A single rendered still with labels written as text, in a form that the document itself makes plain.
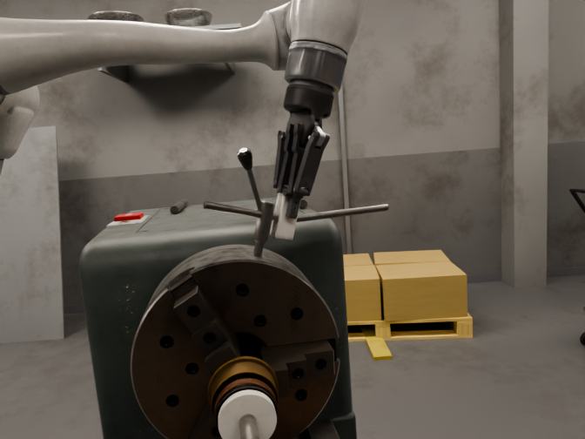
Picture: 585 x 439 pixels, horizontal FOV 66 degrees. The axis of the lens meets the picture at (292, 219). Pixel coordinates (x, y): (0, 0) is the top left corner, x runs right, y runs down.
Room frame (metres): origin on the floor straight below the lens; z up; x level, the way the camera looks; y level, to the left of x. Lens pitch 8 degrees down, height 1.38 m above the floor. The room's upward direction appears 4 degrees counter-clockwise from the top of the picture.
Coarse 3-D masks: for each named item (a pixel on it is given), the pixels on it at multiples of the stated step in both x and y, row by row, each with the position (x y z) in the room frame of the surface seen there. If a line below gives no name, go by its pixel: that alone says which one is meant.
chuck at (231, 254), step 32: (224, 256) 0.67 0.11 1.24; (160, 288) 0.66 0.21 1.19; (224, 288) 0.63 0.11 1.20; (256, 288) 0.64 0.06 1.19; (288, 288) 0.65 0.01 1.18; (160, 320) 0.62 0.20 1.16; (256, 320) 0.64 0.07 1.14; (288, 320) 0.65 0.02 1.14; (320, 320) 0.66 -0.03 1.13; (160, 352) 0.62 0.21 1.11; (192, 352) 0.62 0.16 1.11; (160, 384) 0.62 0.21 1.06; (192, 384) 0.62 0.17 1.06; (320, 384) 0.65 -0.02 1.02; (160, 416) 0.61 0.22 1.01; (192, 416) 0.62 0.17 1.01; (288, 416) 0.65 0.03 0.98
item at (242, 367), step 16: (224, 368) 0.55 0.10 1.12; (240, 368) 0.53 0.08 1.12; (256, 368) 0.53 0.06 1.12; (224, 384) 0.52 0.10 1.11; (240, 384) 0.50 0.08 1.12; (256, 384) 0.50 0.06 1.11; (272, 384) 0.53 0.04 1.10; (208, 400) 0.54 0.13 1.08; (224, 400) 0.49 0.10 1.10; (272, 400) 0.50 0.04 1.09
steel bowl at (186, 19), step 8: (168, 16) 3.67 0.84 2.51; (176, 16) 3.63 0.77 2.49; (184, 16) 3.62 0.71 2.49; (192, 16) 3.63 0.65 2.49; (200, 16) 3.66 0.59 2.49; (208, 16) 3.73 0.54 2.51; (168, 24) 3.74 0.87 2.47; (176, 24) 3.67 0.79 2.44; (184, 24) 3.65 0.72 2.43; (192, 24) 3.66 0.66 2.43; (200, 24) 3.70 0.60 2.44; (208, 24) 3.78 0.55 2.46
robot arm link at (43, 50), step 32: (0, 32) 0.60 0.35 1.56; (32, 32) 0.61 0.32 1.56; (64, 32) 0.62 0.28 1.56; (96, 32) 0.64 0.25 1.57; (128, 32) 0.66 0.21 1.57; (160, 32) 0.70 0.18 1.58; (192, 32) 0.75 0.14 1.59; (224, 32) 0.80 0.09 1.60; (256, 32) 0.82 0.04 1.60; (0, 64) 0.60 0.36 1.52; (32, 64) 0.62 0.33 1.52; (64, 64) 0.63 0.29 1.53; (96, 64) 0.66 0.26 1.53; (128, 64) 0.69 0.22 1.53
